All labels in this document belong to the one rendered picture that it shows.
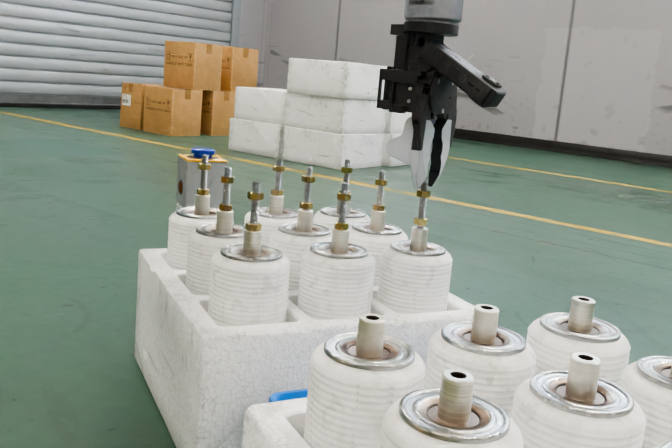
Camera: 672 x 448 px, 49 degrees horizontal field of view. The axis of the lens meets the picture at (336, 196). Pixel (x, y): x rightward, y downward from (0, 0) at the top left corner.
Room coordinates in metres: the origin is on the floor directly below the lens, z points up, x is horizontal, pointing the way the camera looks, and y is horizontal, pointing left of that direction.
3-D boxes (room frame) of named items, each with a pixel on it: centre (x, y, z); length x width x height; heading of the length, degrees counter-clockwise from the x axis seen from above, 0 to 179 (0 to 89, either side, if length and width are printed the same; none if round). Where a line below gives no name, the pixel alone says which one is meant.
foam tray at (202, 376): (1.02, 0.04, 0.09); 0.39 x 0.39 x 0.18; 26
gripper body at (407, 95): (0.98, -0.10, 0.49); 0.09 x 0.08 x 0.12; 55
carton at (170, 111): (4.80, 1.12, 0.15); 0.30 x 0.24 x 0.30; 51
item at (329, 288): (0.91, -0.01, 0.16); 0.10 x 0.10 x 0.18
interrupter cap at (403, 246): (0.97, -0.12, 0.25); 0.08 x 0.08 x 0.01
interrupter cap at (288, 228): (1.02, 0.04, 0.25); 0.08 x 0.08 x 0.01
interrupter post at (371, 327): (0.57, -0.04, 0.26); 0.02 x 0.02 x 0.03
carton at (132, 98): (5.04, 1.34, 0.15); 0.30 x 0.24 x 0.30; 141
